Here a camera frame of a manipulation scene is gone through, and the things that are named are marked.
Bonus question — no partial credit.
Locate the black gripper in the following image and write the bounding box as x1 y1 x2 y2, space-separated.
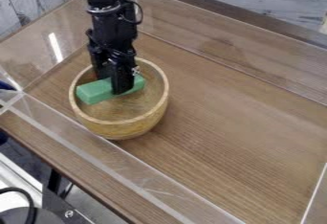
86 6 141 95

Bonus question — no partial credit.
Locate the green rectangular block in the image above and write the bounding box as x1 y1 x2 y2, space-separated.
75 75 146 104

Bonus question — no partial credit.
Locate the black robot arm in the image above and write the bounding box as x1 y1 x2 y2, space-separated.
86 0 143 95

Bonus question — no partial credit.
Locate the brown wooden bowl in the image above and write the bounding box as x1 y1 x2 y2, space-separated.
70 57 170 140

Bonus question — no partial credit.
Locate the black table leg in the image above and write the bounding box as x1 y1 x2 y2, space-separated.
47 169 63 194

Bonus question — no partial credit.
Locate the clear acrylic tray wall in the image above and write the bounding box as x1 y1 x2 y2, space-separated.
0 90 246 224

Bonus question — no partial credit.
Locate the black cable loop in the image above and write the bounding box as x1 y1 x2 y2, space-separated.
0 187 38 224

